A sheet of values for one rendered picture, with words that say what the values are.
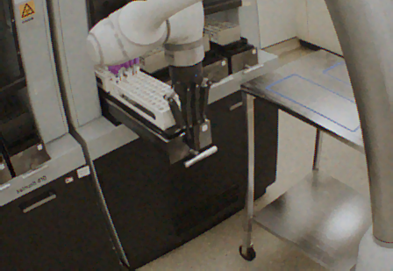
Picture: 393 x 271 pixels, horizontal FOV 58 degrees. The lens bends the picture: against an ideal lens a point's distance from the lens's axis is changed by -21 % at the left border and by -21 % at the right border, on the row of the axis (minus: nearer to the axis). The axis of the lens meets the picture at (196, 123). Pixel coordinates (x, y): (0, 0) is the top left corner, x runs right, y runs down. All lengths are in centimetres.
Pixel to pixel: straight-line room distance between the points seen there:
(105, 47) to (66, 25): 44
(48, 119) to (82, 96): 14
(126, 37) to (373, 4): 51
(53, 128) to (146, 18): 64
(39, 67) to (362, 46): 97
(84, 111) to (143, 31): 60
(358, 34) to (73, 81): 99
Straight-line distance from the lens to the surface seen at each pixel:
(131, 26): 79
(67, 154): 126
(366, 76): 45
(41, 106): 126
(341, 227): 156
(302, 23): 372
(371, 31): 43
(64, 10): 121
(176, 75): 98
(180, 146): 110
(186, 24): 90
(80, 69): 128
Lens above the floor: 139
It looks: 31 degrees down
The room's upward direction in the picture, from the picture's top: 6 degrees counter-clockwise
